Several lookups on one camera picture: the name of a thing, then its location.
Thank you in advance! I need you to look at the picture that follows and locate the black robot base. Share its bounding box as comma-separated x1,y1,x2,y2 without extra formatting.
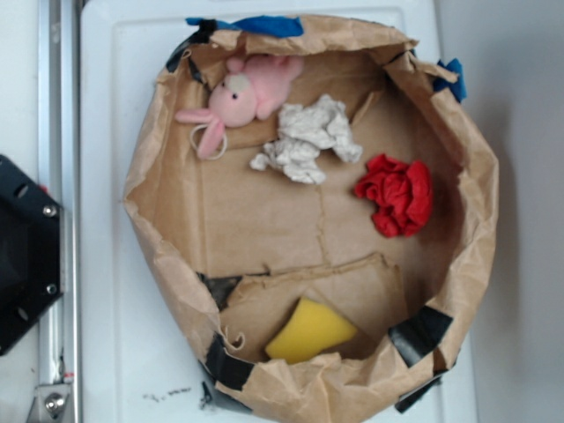
1,156,62,355

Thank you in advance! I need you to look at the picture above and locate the crumpled white paper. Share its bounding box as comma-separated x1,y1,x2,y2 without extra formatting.
249,94,363,185

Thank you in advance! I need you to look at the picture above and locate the crumpled red paper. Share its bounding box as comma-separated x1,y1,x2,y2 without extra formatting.
354,154,434,238

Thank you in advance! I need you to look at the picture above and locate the brown paper bag bin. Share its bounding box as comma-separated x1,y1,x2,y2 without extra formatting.
124,15,499,422

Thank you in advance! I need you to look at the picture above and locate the yellow sponge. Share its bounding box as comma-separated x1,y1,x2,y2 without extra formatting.
265,297,358,364

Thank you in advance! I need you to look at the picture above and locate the pink plush bunny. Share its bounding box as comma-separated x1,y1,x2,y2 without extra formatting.
175,55,304,160

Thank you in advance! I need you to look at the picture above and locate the blue tape top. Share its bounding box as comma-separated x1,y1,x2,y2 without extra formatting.
185,15,304,38

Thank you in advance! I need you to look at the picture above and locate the blue tape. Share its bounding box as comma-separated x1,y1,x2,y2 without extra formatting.
185,15,304,38
434,57,468,104

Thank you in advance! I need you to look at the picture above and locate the white plastic tray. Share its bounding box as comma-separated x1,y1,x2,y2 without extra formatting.
78,6,479,423

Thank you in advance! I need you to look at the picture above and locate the blue tape right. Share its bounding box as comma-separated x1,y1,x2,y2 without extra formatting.
434,57,468,104

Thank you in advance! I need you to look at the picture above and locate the aluminium frame rail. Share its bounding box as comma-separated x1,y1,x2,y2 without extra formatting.
28,1,85,422

